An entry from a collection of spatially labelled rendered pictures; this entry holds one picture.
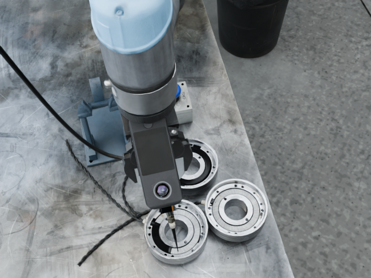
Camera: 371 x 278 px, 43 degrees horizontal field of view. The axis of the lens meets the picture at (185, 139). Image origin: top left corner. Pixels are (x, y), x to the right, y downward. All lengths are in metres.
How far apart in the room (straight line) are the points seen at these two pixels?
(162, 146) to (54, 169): 0.39
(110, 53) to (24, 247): 0.48
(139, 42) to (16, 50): 0.72
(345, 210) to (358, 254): 0.16
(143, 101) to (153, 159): 0.09
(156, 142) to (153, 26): 0.17
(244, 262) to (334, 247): 0.94
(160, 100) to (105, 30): 0.11
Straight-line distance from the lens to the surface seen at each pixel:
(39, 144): 0.95
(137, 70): 0.47
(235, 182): 0.82
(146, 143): 0.56
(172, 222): 0.73
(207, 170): 0.83
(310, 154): 1.87
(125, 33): 0.43
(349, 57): 2.22
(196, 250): 0.76
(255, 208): 0.81
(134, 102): 0.51
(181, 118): 0.91
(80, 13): 1.18
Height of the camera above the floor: 1.56
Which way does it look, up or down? 57 degrees down
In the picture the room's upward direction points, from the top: 4 degrees counter-clockwise
